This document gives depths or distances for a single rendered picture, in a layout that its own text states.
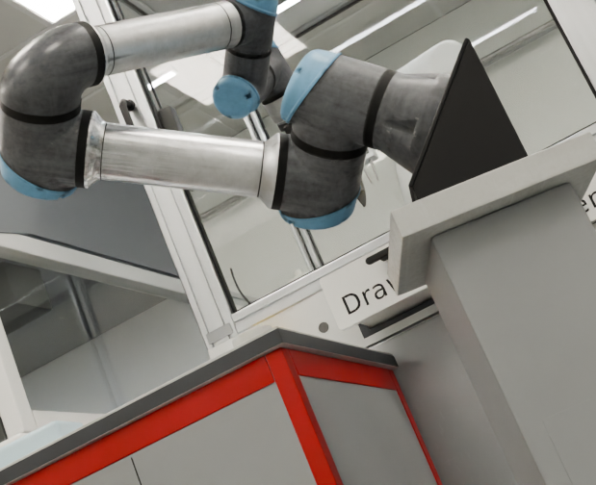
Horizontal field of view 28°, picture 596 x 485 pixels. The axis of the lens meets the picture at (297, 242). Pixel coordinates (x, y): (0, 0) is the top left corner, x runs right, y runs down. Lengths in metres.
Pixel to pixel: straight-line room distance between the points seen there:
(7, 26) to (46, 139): 2.98
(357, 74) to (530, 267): 0.38
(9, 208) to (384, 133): 1.34
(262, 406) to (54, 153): 0.49
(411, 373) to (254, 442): 0.61
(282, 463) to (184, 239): 0.89
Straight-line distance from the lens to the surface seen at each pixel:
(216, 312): 2.55
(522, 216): 1.59
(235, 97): 1.99
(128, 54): 1.81
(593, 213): 2.32
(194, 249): 2.59
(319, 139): 1.74
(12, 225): 2.82
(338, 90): 1.71
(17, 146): 1.78
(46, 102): 1.74
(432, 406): 2.37
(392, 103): 1.69
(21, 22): 4.74
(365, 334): 2.42
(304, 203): 1.79
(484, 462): 2.34
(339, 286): 2.29
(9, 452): 2.10
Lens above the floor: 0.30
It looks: 18 degrees up
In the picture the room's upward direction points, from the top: 23 degrees counter-clockwise
